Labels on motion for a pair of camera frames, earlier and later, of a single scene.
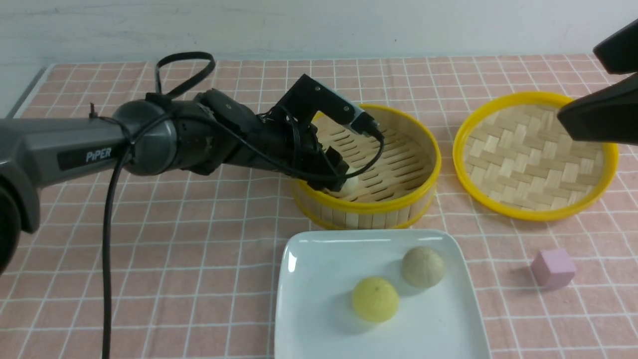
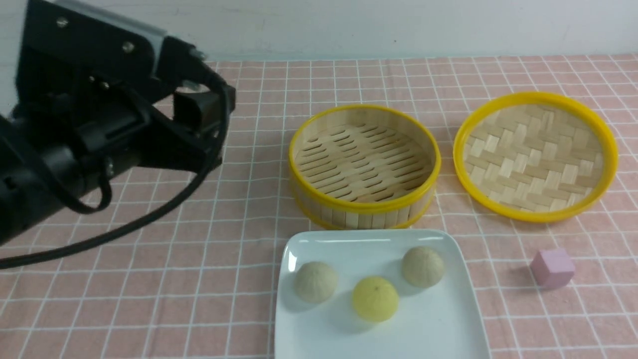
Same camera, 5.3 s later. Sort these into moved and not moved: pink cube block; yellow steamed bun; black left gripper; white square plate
Moved: black left gripper
Not moved: white square plate; pink cube block; yellow steamed bun
